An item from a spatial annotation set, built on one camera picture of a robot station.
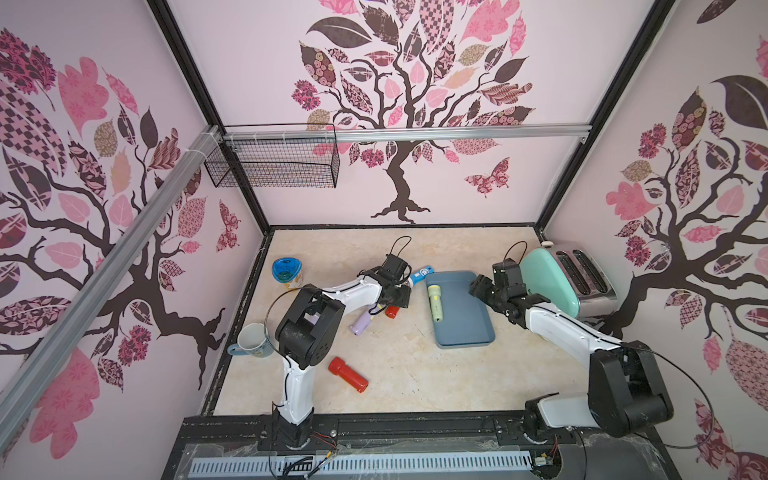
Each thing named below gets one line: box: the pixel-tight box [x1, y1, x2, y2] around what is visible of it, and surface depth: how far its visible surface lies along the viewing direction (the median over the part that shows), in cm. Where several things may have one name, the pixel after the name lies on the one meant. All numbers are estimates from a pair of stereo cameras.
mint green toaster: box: [520, 245, 619, 319], surface depth 85 cm
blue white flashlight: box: [410, 266, 435, 285], surface depth 103 cm
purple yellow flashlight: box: [350, 311, 371, 336], surface depth 92 cm
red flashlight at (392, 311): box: [385, 305, 400, 319], surface depth 94 cm
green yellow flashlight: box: [427, 284, 443, 322], surface depth 97 cm
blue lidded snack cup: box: [271, 257, 303, 283], surface depth 97 cm
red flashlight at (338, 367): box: [328, 356, 369, 393], surface depth 83 cm
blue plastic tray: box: [425, 271, 496, 349], surface depth 94 cm
